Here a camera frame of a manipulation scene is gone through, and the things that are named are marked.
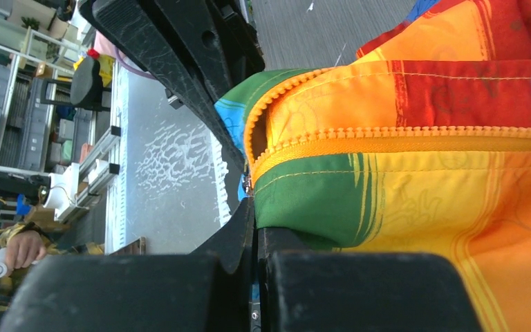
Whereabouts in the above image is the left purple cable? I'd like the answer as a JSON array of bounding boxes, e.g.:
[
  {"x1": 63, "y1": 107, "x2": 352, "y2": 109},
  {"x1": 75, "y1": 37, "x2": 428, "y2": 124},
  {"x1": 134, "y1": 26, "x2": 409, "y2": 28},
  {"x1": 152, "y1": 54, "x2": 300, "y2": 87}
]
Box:
[{"x1": 113, "y1": 46, "x2": 156, "y2": 81}]

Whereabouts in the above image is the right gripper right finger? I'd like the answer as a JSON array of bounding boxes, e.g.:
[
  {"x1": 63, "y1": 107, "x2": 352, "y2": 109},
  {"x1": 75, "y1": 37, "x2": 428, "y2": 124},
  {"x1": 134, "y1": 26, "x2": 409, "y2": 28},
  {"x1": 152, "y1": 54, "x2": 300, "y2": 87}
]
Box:
[{"x1": 257, "y1": 228, "x2": 482, "y2": 331}]

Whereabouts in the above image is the person in plaid shirt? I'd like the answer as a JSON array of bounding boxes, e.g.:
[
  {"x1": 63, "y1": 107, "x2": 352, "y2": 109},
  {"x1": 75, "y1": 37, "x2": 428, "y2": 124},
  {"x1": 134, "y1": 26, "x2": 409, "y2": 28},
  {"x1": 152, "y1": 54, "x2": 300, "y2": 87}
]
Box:
[{"x1": 0, "y1": 223, "x2": 104, "y2": 323}]

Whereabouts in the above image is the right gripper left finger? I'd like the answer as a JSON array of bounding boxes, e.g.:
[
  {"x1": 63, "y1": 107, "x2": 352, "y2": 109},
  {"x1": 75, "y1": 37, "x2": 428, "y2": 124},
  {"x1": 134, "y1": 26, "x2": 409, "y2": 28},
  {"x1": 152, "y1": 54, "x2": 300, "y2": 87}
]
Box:
[{"x1": 0, "y1": 199, "x2": 254, "y2": 331}]

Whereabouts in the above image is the rainbow striped zip jacket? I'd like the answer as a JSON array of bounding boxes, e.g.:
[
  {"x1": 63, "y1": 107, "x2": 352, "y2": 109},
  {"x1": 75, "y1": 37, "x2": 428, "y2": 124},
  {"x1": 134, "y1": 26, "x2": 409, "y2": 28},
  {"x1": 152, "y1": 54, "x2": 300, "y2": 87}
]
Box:
[{"x1": 215, "y1": 1, "x2": 531, "y2": 331}]

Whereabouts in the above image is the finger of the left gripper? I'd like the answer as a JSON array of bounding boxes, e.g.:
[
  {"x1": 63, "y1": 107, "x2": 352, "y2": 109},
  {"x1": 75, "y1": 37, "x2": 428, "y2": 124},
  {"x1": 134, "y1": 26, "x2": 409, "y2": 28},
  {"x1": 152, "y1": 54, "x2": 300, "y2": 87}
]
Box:
[
  {"x1": 78, "y1": 1, "x2": 248, "y2": 170},
  {"x1": 151, "y1": 1, "x2": 265, "y2": 102}
]

